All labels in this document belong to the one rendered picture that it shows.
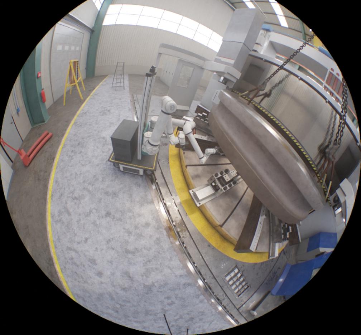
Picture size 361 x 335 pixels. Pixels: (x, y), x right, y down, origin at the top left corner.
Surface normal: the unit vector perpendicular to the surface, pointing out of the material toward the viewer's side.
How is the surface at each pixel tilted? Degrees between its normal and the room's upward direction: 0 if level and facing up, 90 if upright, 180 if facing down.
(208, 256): 0
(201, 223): 0
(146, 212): 0
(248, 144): 90
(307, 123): 90
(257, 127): 90
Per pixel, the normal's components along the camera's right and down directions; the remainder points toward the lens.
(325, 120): -0.85, 0.15
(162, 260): 0.29, -0.66
